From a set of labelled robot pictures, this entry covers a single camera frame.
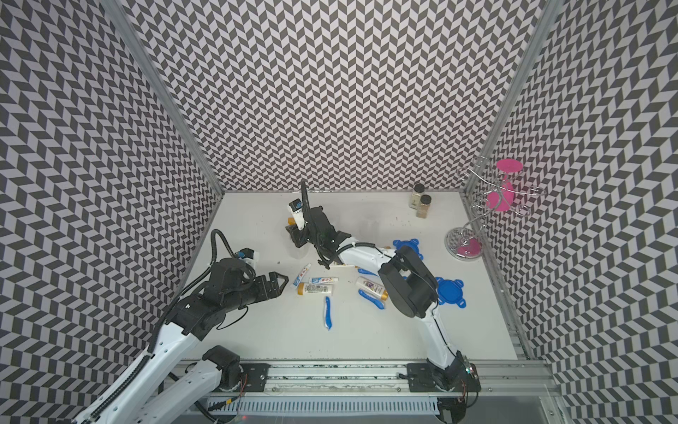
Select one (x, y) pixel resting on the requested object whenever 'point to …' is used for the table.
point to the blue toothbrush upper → (365, 271)
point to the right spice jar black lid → (425, 199)
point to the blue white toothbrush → (327, 314)
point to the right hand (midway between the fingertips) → (291, 227)
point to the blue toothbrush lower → (379, 304)
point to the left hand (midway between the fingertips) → (276, 285)
